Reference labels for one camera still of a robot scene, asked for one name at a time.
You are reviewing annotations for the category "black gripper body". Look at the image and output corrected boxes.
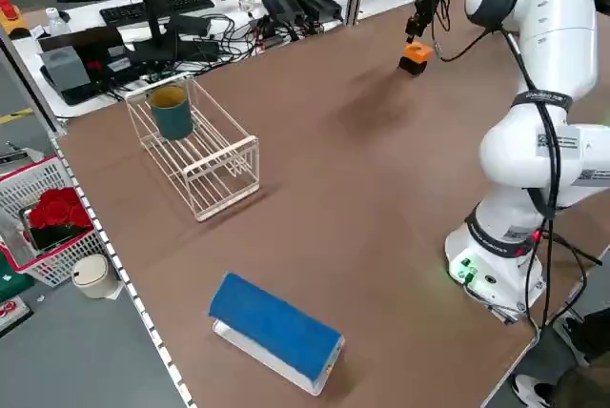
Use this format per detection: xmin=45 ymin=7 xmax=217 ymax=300
xmin=415 ymin=0 xmax=444 ymax=18

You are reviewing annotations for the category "orange button box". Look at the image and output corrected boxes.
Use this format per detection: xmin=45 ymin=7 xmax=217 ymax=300
xmin=402 ymin=42 xmax=435 ymax=66

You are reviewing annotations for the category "black button box base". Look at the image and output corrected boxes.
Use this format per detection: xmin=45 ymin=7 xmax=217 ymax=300
xmin=398 ymin=55 xmax=429 ymax=78

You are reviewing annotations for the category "grey box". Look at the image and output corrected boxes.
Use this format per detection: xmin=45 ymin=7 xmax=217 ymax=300
xmin=38 ymin=45 xmax=92 ymax=93

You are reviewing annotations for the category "red roses black box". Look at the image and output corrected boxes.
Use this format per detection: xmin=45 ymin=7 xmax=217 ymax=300
xmin=18 ymin=187 xmax=95 ymax=255

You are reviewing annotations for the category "yellow box red button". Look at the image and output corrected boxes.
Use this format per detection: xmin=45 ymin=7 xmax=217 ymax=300
xmin=0 ymin=0 xmax=29 ymax=33

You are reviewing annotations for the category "dark green box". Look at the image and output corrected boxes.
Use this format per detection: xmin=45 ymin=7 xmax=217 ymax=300
xmin=0 ymin=253 xmax=35 ymax=303

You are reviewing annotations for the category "black power supply unit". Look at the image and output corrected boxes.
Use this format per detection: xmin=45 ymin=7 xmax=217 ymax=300
xmin=260 ymin=0 xmax=306 ymax=23
xmin=289 ymin=0 xmax=344 ymax=21

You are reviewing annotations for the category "black keyboard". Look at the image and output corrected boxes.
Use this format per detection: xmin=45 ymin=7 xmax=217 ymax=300
xmin=98 ymin=0 xmax=216 ymax=28

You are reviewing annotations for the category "teal cylindrical can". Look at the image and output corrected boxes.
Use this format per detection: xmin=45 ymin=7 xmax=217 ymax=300
xmin=149 ymin=85 xmax=195 ymax=142

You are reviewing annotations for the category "blue cloth white stand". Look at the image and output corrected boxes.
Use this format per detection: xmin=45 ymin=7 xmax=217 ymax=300
xmin=208 ymin=273 xmax=346 ymax=398

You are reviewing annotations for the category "black flat case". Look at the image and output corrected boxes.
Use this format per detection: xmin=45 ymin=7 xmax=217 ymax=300
xmin=38 ymin=25 xmax=144 ymax=107

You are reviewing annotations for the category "person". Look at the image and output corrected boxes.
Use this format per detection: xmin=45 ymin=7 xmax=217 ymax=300
xmin=512 ymin=305 xmax=610 ymax=408

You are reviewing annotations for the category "small white bin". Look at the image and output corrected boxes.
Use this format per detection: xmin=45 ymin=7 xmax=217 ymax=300
xmin=71 ymin=254 xmax=123 ymax=300

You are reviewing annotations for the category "white basket red rim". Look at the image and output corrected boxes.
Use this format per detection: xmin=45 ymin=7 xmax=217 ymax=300
xmin=0 ymin=155 xmax=114 ymax=289

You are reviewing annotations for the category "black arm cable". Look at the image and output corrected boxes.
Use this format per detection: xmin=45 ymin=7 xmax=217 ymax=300
xmin=431 ymin=0 xmax=604 ymax=340

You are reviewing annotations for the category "white wire basket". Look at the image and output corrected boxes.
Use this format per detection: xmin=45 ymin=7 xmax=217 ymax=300
xmin=125 ymin=74 xmax=261 ymax=224

